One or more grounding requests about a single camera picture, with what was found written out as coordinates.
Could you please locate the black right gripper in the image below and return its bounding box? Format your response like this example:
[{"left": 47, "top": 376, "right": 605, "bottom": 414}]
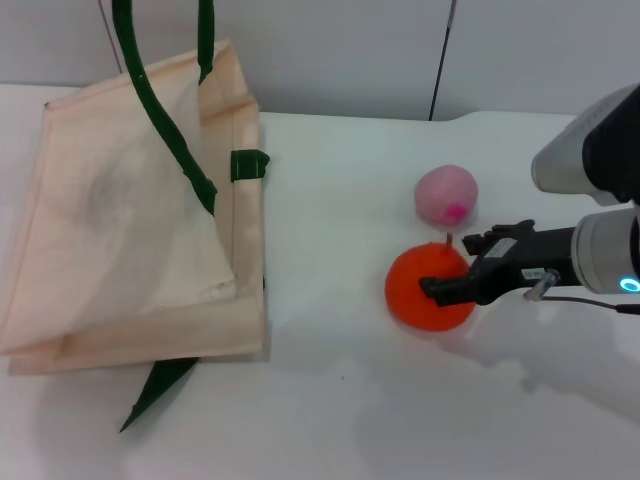
[{"left": 418, "top": 218, "right": 577, "bottom": 308}]

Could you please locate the orange toy fruit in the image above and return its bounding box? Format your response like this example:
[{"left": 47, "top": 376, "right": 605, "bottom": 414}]
[{"left": 384, "top": 232, "right": 477, "bottom": 332}]

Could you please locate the pink toy peach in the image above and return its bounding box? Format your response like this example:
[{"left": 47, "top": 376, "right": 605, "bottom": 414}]
[{"left": 414, "top": 164, "right": 480, "bottom": 230}]

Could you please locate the cream canvas handbag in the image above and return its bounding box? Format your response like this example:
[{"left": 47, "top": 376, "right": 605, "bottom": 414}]
[{"left": 0, "top": 0, "right": 272, "bottom": 435}]

